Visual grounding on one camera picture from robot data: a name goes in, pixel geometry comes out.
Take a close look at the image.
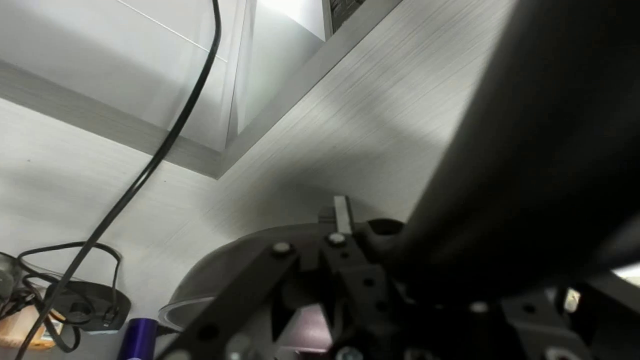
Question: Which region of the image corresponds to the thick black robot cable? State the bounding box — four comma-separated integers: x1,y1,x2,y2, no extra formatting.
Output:
12,0,224,360

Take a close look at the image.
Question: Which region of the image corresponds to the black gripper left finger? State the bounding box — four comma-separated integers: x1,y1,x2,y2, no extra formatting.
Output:
159,193,403,360

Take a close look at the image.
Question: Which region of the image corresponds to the thin black cord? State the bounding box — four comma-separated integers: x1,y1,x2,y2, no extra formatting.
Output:
0,239,126,356

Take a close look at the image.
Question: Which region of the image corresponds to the black round base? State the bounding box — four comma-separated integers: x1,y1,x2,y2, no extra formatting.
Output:
43,277,134,335

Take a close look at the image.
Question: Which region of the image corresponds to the grey drawer cabinet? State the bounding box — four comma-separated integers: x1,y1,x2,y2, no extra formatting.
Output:
0,0,258,151

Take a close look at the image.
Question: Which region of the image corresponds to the blue cylindrical object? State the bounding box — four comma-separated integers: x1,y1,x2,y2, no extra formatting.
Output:
122,316,165,360

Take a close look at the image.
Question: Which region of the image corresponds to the tan wooden object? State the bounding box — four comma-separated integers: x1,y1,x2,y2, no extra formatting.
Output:
0,308,59,353

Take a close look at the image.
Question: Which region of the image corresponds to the dark frying pan black handle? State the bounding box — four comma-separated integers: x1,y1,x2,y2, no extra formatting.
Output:
159,0,640,360

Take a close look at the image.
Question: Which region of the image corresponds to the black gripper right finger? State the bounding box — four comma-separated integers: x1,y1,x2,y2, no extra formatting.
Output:
466,282,640,360

